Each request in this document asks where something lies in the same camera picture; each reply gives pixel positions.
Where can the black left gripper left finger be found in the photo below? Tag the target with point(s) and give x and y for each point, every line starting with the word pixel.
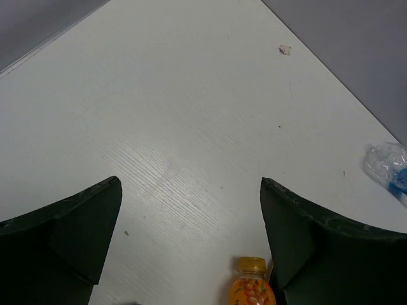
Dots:
pixel 56 254

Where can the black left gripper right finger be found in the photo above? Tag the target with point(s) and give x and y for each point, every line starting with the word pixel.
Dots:
pixel 322 257

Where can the orange juice bottle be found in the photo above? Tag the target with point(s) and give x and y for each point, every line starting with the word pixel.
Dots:
pixel 251 286

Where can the clear bottle blue label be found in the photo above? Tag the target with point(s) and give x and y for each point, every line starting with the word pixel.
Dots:
pixel 385 164

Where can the small paper scrap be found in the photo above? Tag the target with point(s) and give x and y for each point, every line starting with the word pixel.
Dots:
pixel 285 50

